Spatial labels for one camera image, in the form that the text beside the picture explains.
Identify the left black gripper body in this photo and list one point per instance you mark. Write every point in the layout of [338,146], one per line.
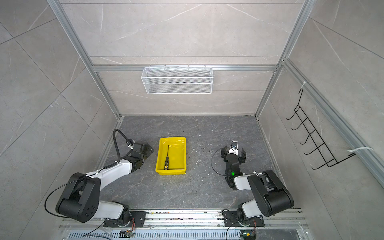
[149,151]

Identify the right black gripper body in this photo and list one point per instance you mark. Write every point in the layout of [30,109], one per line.
[227,157]

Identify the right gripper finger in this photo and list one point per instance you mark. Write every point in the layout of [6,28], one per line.
[224,152]
[242,156]

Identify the black yellow screwdriver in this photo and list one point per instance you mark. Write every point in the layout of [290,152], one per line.
[167,162]

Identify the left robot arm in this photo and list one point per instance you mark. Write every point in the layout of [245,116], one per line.
[80,199]

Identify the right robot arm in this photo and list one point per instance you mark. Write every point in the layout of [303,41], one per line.
[270,195]

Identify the yellow plastic bin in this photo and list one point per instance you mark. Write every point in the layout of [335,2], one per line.
[177,156]

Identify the green connector box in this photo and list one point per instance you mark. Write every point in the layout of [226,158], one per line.
[248,235]

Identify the small electronics board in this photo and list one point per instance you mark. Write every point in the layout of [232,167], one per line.
[127,234]

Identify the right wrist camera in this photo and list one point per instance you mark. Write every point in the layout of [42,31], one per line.
[234,148]

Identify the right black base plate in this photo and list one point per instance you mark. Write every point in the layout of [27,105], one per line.
[235,219]

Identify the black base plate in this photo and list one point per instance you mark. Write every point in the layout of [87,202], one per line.
[235,219]
[135,219]

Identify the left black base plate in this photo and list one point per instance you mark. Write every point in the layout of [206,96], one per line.
[135,219]

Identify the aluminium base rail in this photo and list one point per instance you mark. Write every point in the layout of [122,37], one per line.
[190,225]

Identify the white wire mesh basket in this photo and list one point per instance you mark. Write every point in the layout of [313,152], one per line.
[178,80]

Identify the black wire hook rack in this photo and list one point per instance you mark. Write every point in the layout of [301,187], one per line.
[328,159]

